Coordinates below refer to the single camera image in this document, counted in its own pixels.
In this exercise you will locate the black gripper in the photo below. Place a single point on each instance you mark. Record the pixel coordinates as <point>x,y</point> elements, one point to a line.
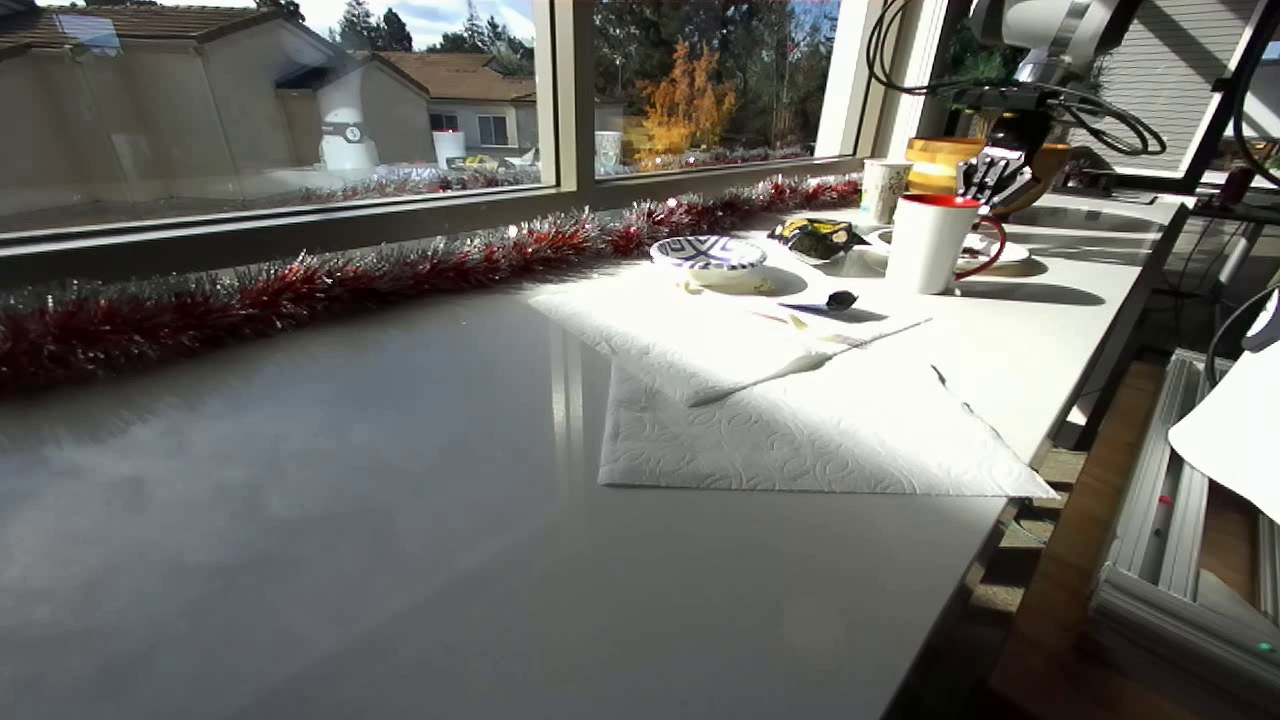
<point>1025,125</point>

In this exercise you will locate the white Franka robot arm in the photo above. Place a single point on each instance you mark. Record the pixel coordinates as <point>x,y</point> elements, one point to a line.
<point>1054,26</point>

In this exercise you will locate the large wooden bowl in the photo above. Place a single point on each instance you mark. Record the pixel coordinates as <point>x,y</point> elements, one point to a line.
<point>933,167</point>

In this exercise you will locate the patterned paper cup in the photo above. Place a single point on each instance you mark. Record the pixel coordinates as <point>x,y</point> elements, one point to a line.
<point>881,184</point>

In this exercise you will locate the white mug red inside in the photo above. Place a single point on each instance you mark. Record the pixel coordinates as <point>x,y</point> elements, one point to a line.
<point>926,246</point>

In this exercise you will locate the black popcorn snack bag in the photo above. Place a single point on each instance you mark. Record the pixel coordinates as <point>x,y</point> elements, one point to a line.
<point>818,236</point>

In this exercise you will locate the small dark object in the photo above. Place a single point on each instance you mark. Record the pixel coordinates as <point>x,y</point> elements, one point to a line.
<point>842,301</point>

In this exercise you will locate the slim grey utensil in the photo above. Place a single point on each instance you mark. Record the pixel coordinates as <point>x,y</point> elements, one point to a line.
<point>800,362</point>

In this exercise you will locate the white paper towel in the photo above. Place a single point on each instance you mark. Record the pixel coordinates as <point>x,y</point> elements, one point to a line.
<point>824,453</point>

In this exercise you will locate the white paper page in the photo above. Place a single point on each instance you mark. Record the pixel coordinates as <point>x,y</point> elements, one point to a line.
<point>1235,424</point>

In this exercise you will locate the white paper sheet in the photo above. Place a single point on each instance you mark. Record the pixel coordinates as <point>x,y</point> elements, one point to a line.
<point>665,333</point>

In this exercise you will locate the wooden plank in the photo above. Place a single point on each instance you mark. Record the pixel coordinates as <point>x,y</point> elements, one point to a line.
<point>1067,575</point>

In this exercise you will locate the red silver tinsel garland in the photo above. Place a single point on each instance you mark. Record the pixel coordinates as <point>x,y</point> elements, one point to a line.
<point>333,281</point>

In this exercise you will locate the aluminium rail frame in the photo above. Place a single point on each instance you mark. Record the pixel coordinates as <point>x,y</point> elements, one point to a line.
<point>1172,535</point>

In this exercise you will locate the grey window frame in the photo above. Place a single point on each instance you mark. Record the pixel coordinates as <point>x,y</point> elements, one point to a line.
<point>564,93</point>

